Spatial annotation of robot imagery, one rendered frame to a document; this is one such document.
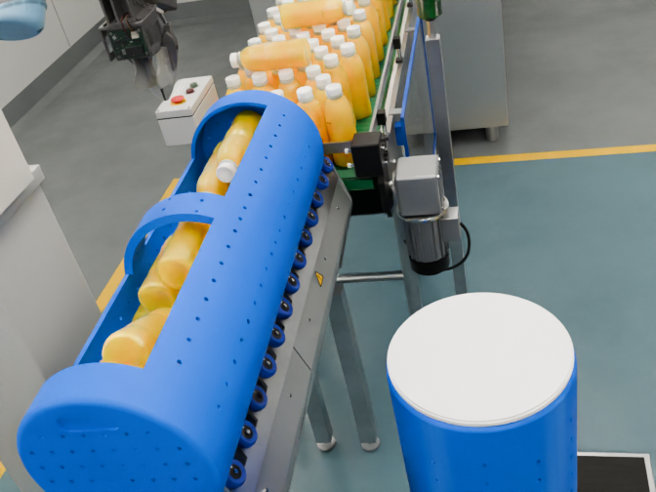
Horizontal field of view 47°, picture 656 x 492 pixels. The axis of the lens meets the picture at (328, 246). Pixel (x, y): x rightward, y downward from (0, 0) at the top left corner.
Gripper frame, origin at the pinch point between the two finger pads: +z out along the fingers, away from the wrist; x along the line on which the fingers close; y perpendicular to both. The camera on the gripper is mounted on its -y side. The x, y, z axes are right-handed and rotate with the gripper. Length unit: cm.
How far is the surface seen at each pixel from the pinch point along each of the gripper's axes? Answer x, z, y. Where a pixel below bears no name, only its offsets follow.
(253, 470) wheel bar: 12, 48, 37
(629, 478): 78, 126, -19
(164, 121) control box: -32, 34, -59
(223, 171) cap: -0.6, 23.7, -13.9
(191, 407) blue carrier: 12, 24, 46
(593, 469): 70, 126, -22
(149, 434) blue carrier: 7, 24, 51
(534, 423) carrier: 55, 39, 36
